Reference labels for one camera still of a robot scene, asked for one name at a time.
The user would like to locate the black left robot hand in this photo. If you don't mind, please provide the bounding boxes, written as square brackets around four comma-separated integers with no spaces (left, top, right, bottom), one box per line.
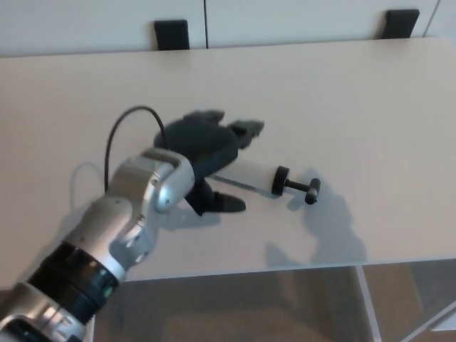
[152,109,266,217]

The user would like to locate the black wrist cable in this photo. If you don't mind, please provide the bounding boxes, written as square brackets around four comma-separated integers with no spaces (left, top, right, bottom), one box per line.
[103,104,169,195]

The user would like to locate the black bracket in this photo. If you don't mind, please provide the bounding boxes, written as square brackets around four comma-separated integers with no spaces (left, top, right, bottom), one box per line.
[380,9,421,40]
[153,19,191,51]

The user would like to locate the white air pump black handle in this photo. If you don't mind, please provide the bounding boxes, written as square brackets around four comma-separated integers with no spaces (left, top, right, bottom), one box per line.
[209,160,322,206]

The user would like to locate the white desk leg frame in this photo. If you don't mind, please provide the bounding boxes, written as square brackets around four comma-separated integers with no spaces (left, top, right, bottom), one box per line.
[356,264,456,342]
[85,314,97,342]

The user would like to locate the white cabinet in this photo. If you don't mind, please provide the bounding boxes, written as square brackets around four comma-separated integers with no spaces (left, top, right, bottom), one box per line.
[0,0,456,58]

